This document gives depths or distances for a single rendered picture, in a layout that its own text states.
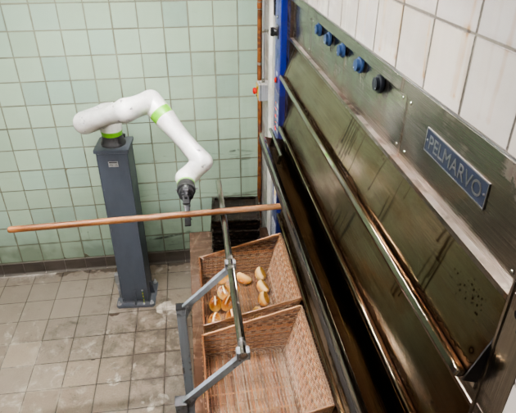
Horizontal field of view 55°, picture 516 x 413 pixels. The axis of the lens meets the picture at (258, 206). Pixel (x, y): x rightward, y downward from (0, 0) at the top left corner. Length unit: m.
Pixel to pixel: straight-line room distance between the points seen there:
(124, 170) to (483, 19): 2.49
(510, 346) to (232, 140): 2.87
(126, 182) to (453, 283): 2.41
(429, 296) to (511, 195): 0.31
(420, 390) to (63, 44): 2.84
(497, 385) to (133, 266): 2.83
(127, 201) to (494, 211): 2.58
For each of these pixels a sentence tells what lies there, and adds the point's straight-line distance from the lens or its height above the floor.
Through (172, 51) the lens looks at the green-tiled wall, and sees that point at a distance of 3.33.
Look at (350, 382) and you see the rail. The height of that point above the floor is 1.44.
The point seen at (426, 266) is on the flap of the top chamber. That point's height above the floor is 1.78.
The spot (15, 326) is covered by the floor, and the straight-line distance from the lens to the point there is 3.81.
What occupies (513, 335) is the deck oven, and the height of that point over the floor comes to 1.85.
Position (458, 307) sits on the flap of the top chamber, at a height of 1.78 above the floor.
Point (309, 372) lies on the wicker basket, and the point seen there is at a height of 0.74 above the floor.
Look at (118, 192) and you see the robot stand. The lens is 3.19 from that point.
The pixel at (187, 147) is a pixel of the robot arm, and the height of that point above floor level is 1.36.
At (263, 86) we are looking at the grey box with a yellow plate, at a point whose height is 1.50.
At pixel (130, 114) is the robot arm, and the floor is 1.54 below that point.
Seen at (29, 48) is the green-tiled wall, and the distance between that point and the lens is 3.45.
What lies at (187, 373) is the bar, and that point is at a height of 0.55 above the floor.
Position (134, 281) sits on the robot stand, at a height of 0.20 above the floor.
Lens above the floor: 2.42
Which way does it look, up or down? 31 degrees down
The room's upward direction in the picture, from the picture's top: straight up
